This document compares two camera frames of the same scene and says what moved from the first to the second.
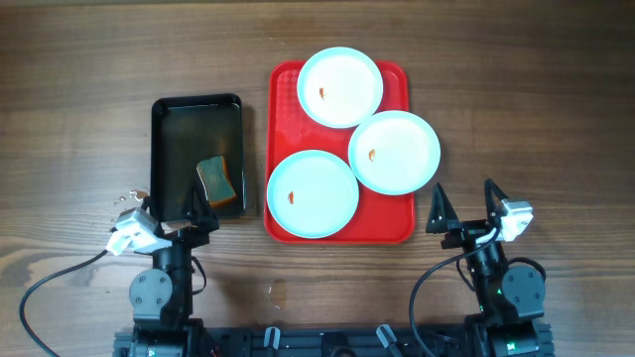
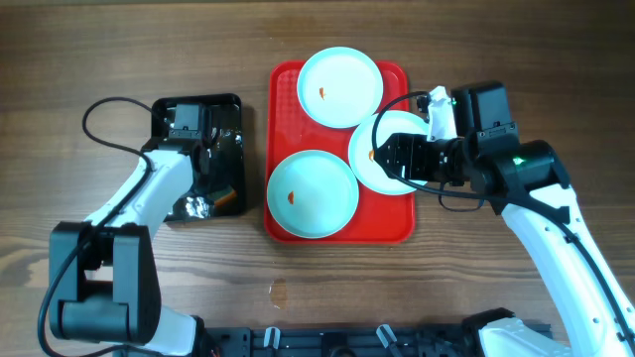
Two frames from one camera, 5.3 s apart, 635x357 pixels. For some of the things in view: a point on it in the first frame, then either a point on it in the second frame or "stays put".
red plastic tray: [290, 130] stays put
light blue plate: [339, 87] stays put
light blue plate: [394, 153] stays put
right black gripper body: [465, 233] → [440, 161]
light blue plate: [313, 194] stays put
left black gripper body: [191, 238] → [217, 176]
